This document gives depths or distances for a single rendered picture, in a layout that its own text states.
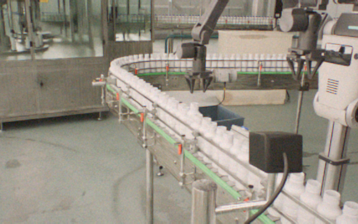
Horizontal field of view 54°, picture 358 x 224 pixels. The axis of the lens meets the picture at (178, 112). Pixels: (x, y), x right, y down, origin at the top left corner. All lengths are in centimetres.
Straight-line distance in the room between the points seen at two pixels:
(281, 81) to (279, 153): 320
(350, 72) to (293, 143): 121
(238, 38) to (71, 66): 263
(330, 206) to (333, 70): 82
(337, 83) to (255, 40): 425
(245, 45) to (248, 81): 237
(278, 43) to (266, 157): 561
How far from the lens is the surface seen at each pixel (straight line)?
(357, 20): 171
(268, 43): 595
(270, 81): 357
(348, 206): 98
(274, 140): 43
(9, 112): 489
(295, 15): 112
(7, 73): 477
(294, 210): 109
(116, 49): 690
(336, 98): 167
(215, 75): 326
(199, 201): 47
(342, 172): 185
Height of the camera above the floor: 162
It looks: 17 degrees down
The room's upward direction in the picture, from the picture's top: 1 degrees clockwise
